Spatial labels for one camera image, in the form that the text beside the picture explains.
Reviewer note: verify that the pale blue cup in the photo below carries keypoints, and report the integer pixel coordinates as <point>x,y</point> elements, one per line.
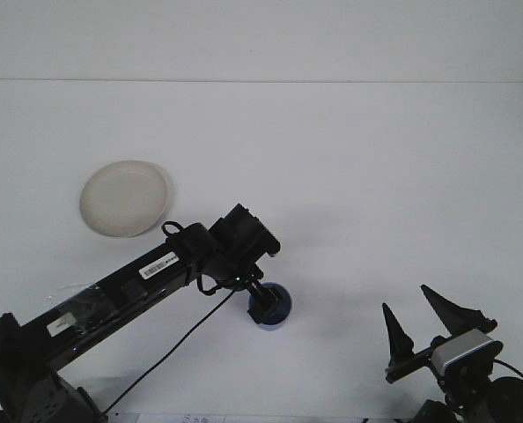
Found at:
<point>287,304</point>

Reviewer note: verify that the pale round plate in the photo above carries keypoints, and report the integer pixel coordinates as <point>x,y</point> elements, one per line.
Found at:
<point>120,198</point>

